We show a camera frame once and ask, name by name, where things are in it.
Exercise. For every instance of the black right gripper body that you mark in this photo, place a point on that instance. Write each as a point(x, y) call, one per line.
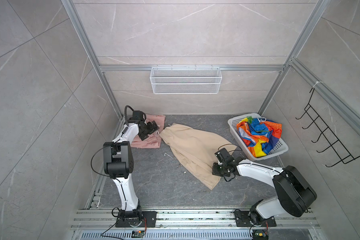
point(219, 170)

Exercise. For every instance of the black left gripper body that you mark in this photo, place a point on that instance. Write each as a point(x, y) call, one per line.
point(148, 129)

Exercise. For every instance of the pink drawstring shorts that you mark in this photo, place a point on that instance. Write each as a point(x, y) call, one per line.
point(154, 140)

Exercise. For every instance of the beige shorts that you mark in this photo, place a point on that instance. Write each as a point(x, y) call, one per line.
point(195, 150)

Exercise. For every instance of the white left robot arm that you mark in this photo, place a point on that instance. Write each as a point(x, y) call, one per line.
point(119, 166)

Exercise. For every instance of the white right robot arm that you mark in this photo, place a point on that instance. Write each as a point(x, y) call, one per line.
point(294, 195)

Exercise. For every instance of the multicolour orange blue shorts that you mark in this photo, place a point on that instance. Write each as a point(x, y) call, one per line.
point(259, 135)

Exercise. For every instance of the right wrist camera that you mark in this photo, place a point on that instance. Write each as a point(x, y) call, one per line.
point(224, 157)

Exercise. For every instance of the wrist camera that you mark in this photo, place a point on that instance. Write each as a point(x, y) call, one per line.
point(224, 157)
point(138, 116)

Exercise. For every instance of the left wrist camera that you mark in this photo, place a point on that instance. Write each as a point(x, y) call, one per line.
point(138, 116)

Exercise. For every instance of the white wire wall basket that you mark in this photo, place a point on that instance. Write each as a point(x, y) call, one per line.
point(185, 80)

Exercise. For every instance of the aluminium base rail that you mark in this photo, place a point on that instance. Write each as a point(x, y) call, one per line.
point(200, 223)

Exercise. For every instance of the black wire hook rack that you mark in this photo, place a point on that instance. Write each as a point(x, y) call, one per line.
point(327, 133)

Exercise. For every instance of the aluminium frame post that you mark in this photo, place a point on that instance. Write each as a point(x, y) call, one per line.
point(79, 28)

